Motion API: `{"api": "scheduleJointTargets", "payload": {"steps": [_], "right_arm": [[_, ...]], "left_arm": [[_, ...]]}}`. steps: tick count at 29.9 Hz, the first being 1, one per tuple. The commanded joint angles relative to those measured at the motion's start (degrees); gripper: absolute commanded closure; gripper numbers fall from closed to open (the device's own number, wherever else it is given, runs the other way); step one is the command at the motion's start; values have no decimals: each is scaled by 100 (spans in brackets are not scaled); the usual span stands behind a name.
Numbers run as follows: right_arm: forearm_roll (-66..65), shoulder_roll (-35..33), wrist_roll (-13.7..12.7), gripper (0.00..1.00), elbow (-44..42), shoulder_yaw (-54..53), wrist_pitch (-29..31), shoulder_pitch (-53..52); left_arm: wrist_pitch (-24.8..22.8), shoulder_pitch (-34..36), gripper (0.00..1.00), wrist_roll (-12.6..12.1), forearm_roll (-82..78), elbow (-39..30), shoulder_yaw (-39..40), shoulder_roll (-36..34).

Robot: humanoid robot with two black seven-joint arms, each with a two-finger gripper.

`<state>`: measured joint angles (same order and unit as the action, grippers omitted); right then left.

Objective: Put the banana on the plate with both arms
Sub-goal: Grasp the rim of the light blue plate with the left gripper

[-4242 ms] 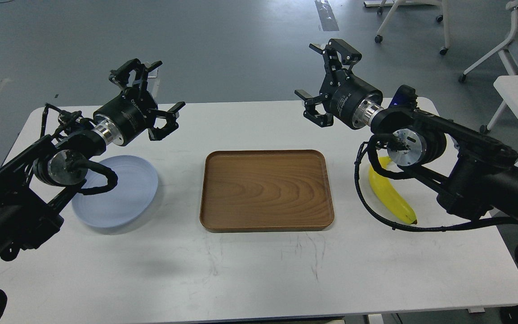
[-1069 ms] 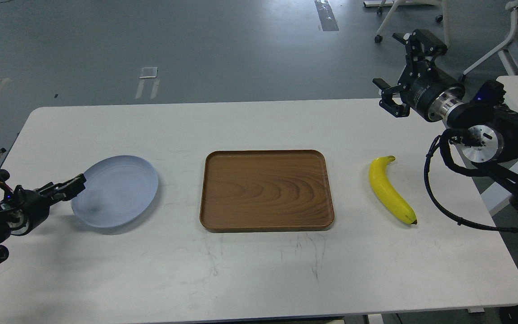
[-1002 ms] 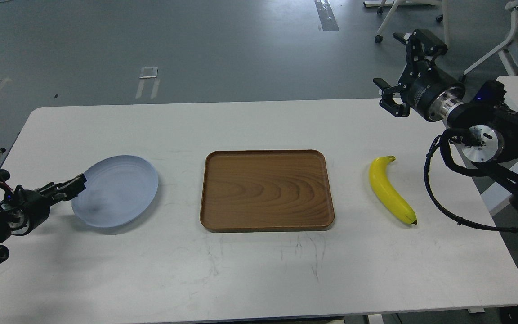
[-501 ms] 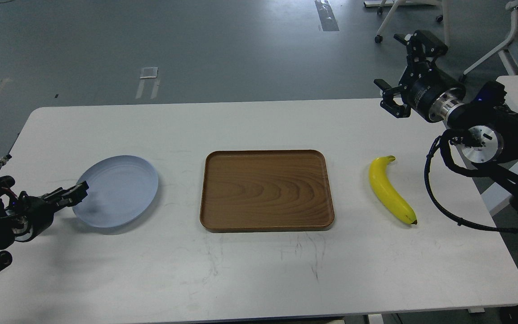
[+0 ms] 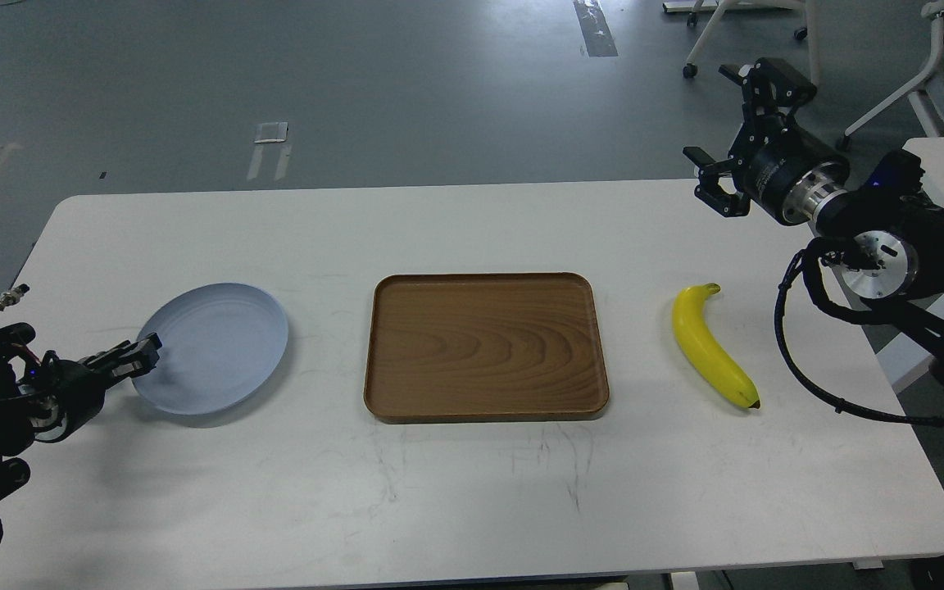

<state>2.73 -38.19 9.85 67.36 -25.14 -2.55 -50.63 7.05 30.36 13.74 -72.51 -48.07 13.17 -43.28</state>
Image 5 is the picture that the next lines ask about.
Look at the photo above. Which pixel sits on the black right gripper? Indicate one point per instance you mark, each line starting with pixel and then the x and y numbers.
pixel 771 153

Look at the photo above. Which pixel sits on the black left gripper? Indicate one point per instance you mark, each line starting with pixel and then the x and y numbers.
pixel 78 387

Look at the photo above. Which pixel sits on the light blue plate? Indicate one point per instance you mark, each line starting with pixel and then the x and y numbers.
pixel 219 343

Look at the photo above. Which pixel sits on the yellow banana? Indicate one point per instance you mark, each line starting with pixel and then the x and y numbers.
pixel 695 340

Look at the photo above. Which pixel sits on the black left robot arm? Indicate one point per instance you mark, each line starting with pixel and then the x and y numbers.
pixel 46 398

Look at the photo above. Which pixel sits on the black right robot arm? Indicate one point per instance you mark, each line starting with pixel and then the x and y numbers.
pixel 877 257

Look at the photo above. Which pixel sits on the white rolling chair base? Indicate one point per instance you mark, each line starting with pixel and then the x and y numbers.
pixel 732 28

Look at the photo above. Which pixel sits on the grey floor tape strip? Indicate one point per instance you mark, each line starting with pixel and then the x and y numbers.
pixel 597 38

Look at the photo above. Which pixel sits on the white floor tape mark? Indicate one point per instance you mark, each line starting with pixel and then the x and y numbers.
pixel 270 133

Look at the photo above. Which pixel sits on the brown wooden tray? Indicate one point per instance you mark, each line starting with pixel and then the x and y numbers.
pixel 460 348

